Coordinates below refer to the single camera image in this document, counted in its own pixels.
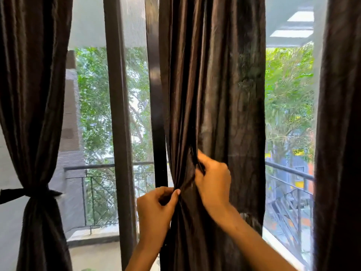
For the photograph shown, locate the dark brown curtain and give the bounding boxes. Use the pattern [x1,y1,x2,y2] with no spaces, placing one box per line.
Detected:
[313,0,361,271]
[159,0,267,271]
[0,0,74,271]

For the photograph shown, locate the black metal balcony railing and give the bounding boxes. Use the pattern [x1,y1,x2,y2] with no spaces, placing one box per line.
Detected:
[63,161,315,268]

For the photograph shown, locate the person's right hand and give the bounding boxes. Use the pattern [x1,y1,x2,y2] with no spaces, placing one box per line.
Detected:
[194,149,235,223]

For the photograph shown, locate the person's left hand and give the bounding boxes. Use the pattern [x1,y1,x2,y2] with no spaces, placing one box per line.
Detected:
[136,186,181,246]

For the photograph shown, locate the person's right forearm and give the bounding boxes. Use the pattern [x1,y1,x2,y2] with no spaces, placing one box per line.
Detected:
[217,206,298,271]

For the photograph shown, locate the person's left forearm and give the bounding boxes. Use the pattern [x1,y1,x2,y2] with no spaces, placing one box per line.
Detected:
[125,239,167,271]

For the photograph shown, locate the paper notices on window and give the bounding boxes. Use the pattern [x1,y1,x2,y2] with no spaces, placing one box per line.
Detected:
[49,50,86,232]

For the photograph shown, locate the green trees outside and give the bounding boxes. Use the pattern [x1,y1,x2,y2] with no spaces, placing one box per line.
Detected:
[74,42,315,226]

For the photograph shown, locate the dark brown curtain tie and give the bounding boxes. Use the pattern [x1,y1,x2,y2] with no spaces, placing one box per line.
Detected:
[0,187,63,205]

